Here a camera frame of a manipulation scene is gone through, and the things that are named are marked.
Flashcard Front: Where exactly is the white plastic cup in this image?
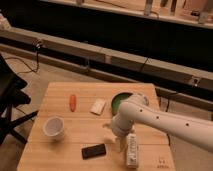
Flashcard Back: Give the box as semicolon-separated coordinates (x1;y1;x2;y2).
43;116;64;141

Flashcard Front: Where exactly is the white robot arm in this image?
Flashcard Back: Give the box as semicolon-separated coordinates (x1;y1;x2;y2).
105;93;213;153

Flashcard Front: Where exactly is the black cable on floor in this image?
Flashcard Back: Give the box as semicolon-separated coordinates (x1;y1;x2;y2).
3;39;44;75

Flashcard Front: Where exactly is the white labelled bottle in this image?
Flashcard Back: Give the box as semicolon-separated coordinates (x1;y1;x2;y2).
126;134;138;169

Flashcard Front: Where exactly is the black office chair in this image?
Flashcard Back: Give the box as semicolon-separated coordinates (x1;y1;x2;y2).
0;54;38;145

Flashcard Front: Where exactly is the orange carrot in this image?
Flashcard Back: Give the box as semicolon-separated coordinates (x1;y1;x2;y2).
69;94;77;112

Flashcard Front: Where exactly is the white sponge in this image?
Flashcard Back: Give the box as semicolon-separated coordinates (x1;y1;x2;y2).
90;99;106;115

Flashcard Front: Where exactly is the green bowl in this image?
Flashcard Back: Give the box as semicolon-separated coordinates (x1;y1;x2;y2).
110;92;149;117

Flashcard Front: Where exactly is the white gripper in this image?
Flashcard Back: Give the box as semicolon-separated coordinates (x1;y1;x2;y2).
103;123;127;153

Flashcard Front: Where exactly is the black eraser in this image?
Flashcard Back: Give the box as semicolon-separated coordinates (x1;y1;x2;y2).
81;144;106;159

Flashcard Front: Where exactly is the black cable by rail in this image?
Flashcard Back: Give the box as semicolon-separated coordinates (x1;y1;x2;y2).
138;57;150;73

